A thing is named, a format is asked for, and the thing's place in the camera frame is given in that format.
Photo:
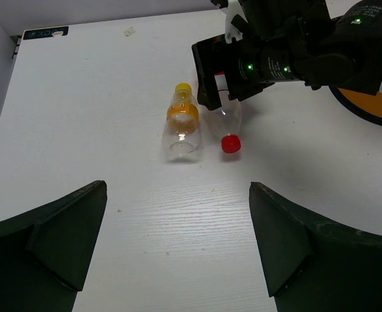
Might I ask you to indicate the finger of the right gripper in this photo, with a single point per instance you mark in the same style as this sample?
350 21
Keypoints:
242 87
210 56

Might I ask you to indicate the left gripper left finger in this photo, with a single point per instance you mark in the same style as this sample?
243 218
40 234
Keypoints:
45 253

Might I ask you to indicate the red label clear bottle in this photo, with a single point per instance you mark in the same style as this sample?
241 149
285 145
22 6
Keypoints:
224 123

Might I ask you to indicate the orange cylindrical bin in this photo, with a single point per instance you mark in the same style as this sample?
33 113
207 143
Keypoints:
364 106

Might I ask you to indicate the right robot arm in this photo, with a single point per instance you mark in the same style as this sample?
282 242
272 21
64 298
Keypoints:
346 51

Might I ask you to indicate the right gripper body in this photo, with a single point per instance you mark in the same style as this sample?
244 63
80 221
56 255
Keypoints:
266 38

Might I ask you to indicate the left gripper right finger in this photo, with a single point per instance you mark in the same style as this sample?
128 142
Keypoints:
313 263

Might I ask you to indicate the yellow cap small bottle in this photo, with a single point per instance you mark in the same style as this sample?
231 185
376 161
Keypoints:
181 138

